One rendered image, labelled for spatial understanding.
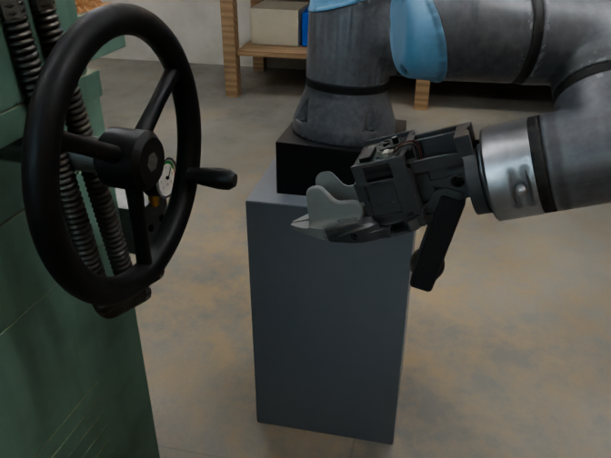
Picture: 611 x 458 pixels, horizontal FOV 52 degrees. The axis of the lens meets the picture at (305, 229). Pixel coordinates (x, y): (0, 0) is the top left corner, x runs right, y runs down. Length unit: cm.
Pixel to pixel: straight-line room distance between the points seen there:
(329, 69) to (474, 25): 53
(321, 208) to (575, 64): 27
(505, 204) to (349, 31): 56
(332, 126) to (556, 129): 57
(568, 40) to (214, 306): 136
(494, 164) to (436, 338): 115
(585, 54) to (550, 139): 9
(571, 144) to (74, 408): 74
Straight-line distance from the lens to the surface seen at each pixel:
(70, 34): 56
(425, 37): 58
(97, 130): 91
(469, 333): 173
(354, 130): 109
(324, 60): 109
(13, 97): 63
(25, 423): 90
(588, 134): 57
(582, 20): 62
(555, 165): 57
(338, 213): 64
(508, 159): 58
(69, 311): 91
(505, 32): 60
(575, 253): 218
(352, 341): 124
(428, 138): 61
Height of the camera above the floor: 105
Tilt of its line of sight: 29 degrees down
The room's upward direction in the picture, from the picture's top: straight up
